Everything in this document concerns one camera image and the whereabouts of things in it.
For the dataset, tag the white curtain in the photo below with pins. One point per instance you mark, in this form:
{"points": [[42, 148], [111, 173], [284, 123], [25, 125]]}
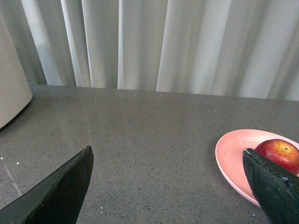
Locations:
{"points": [[242, 48]]}

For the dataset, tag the pink plate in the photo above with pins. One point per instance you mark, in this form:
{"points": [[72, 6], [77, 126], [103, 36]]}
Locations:
{"points": [[228, 154]]}

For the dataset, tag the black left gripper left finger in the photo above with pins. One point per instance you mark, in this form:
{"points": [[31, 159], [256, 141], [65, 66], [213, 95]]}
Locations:
{"points": [[58, 198]]}

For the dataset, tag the white cylindrical container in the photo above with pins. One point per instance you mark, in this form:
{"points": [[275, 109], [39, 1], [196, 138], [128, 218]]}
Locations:
{"points": [[15, 92]]}

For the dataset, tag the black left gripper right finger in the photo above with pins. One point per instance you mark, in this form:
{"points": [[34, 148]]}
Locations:
{"points": [[275, 188]]}

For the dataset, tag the red yellow apple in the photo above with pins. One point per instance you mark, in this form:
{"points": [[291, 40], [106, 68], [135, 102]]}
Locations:
{"points": [[282, 153]]}

